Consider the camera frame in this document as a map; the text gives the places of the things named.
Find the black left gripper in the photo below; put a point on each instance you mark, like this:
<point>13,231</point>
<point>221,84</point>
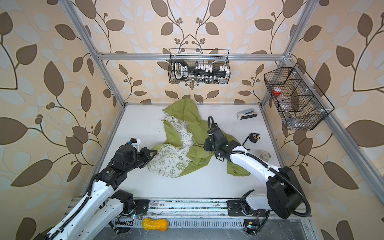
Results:
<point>146,156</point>

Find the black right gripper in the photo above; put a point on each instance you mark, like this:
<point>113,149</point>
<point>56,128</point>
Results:
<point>206,145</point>

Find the green zip-up hooded jacket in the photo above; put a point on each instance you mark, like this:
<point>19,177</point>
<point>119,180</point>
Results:
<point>183,151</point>

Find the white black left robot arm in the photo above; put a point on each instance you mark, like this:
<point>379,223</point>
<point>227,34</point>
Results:
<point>104,201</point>

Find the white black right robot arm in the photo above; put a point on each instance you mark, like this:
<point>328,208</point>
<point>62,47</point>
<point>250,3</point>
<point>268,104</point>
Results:
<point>284,195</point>

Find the light blue white stapler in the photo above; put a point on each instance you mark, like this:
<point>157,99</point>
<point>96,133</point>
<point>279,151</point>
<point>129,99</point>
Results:
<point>247,114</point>

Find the white tape roll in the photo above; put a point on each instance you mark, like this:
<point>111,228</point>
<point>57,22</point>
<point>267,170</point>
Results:
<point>265,156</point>

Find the red capped bottle in basket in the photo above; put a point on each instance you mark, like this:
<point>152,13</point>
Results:
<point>277,91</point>

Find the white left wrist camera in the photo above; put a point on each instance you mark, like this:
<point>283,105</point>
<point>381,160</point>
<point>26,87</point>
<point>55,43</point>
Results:
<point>135,142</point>

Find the black tape measure with strap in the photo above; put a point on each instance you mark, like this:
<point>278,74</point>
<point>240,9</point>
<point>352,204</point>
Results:
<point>252,137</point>

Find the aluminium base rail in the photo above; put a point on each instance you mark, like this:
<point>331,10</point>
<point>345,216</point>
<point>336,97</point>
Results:
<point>190,214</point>

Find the black wire basket back wall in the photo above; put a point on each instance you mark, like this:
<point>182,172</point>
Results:
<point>216,56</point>

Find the black wire basket wall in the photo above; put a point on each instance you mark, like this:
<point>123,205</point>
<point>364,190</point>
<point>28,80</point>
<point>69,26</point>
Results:
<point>216,56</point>
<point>300,105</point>

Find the black wire basket right wall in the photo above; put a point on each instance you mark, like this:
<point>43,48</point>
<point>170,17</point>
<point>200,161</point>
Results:
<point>300,105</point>

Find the aluminium frame strut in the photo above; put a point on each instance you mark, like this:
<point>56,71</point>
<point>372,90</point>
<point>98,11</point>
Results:
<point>69,9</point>

